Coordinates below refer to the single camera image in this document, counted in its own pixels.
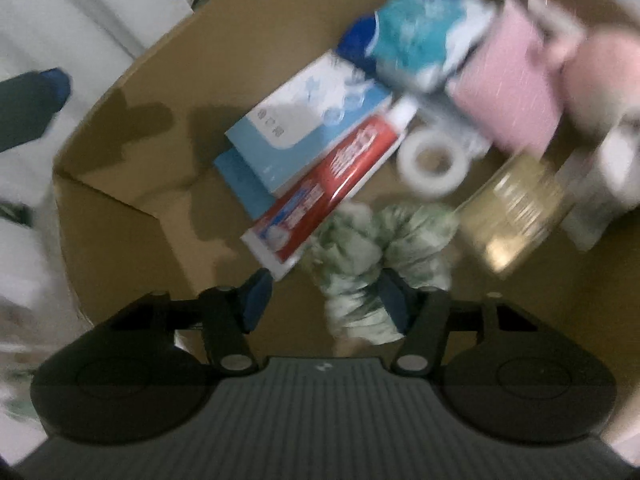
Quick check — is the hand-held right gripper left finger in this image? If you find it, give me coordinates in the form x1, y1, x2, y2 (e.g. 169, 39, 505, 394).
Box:
109, 267, 275, 375

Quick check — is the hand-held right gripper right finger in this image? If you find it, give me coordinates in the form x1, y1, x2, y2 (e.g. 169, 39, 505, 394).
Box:
378, 269, 538, 375

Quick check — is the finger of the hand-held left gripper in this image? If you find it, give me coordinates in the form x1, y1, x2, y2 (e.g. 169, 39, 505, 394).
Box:
0, 67, 71, 153

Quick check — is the brown cardboard box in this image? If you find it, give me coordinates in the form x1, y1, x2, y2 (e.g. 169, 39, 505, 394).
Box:
50, 0, 640, 441

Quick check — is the white tape roll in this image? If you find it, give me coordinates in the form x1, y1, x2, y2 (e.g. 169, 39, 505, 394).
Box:
397, 127, 468, 196

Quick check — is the red white toothpaste tube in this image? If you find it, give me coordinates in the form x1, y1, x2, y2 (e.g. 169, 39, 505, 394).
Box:
241, 97, 418, 281

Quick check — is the gold box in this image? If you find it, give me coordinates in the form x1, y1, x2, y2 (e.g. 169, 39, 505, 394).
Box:
457, 155, 571, 278

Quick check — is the blue white bandage box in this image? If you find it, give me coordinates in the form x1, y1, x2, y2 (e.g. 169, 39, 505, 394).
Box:
214, 50, 393, 221

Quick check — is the white plastic bottle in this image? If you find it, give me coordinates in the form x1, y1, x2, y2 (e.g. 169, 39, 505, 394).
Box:
557, 125, 640, 251

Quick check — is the blue plastic packet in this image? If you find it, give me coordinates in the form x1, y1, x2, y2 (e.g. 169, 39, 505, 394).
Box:
336, 0, 496, 93

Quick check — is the pink plush rabbit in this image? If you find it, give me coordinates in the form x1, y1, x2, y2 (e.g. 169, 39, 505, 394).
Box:
530, 0, 640, 141

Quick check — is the white curtain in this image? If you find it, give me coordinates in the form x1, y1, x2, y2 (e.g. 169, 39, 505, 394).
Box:
0, 0, 195, 81

